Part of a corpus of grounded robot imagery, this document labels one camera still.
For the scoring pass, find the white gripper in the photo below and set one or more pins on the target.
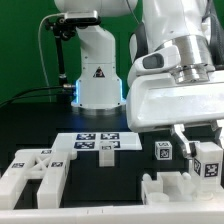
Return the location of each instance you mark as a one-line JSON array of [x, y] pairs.
[[157, 102]]

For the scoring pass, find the white chair seat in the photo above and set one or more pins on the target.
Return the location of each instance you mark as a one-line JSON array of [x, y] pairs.
[[171, 187]]

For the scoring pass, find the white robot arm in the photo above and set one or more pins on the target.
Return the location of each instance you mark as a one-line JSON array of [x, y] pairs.
[[177, 75]]

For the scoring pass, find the white tagged nut cube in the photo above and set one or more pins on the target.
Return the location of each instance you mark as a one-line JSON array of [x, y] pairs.
[[163, 150]]

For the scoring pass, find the white U-shaped fence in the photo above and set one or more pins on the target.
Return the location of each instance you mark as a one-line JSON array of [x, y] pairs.
[[26, 211]]

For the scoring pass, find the white base tag plate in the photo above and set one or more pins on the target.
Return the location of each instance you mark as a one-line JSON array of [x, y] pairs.
[[90, 141]]

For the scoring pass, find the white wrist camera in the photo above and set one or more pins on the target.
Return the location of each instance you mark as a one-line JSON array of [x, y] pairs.
[[157, 62]]

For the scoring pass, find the white chair back frame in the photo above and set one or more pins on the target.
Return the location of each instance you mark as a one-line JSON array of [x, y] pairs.
[[51, 167]]

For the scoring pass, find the silver camera on stand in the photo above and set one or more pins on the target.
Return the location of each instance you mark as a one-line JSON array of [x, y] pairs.
[[81, 17]]

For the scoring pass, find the black camera stand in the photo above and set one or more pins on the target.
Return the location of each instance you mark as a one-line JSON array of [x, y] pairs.
[[62, 31]]

